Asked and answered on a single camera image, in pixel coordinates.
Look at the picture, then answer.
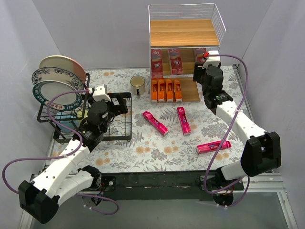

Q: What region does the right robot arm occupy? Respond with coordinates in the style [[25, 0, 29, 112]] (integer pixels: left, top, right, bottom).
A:
[[193, 63, 281, 190]]

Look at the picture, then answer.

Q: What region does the yellow-green cup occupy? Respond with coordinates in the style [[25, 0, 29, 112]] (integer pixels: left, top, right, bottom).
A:
[[77, 110, 88, 120]]

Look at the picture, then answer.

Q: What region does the green-rimmed white plate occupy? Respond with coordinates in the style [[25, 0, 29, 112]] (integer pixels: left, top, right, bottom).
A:
[[32, 80, 82, 111]]

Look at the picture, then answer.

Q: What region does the black wire dish rack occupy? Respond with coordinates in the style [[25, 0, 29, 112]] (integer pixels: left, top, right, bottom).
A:
[[36, 73, 132, 143]]

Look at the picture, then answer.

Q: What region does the aluminium frame base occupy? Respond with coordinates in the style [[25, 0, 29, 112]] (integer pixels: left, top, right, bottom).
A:
[[18, 63, 298, 229]]

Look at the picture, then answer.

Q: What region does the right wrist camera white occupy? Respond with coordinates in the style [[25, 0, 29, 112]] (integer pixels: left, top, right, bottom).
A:
[[203, 50, 221, 69]]

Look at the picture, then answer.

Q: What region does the orange toothpaste box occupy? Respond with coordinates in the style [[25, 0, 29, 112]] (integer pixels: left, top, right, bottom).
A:
[[151, 79, 158, 103], [158, 78, 166, 103], [165, 78, 173, 103], [174, 79, 182, 102]]

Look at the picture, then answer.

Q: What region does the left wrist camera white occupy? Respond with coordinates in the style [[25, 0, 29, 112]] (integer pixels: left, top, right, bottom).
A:
[[89, 83, 111, 102]]

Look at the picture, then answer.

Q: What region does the floral table mat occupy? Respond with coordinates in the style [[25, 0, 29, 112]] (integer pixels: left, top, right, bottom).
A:
[[47, 65, 268, 174]]

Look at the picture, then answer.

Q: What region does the cream enamel mug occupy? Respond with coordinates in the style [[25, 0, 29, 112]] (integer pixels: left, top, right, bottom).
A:
[[130, 75, 145, 96]]

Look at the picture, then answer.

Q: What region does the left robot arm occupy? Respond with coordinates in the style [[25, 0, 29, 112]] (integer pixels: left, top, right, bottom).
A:
[[18, 93, 130, 224]]

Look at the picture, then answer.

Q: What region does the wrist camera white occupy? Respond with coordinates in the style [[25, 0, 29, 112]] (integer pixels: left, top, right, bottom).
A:
[[203, 50, 221, 69], [89, 83, 111, 102]]

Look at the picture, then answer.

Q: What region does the red 3D toothpaste box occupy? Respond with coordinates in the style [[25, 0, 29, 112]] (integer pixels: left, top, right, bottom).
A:
[[151, 49, 163, 79], [168, 48, 183, 75], [193, 48, 207, 64]]

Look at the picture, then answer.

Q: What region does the blue floral plate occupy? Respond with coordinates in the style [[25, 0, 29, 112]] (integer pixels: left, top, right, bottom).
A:
[[31, 67, 84, 91]]

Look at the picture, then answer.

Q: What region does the beige pink-rimmed plate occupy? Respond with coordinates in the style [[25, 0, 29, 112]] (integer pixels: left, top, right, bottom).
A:
[[39, 55, 87, 83]]

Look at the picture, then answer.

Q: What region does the blue cup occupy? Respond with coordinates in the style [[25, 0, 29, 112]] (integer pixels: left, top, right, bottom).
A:
[[54, 112, 79, 130]]

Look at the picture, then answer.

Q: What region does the white wire wooden shelf rack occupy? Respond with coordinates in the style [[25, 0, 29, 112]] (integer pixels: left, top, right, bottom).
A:
[[148, 3, 226, 103]]

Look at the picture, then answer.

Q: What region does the pink toothpaste box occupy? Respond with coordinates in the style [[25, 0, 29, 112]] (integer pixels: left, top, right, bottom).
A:
[[195, 141, 232, 155], [177, 107, 191, 136], [142, 111, 169, 136]]

